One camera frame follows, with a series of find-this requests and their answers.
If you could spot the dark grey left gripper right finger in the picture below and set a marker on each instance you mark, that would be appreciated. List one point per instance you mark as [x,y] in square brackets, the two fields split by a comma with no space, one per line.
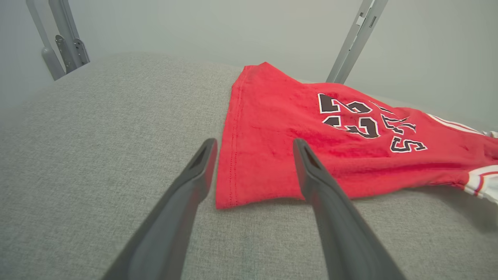
[342,233]

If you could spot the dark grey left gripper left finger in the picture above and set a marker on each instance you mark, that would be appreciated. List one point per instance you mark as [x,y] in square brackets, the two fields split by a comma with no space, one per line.
[171,217]

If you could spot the red white basketball jersey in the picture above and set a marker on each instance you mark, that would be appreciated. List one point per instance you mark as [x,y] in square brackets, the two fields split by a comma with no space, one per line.
[280,128]

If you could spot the plain grey partition post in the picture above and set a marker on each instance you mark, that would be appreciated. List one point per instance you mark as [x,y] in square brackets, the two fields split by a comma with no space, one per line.
[354,39]

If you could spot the grey partition post with bracket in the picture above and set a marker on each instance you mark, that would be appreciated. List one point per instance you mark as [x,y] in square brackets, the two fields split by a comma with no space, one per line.
[64,42]

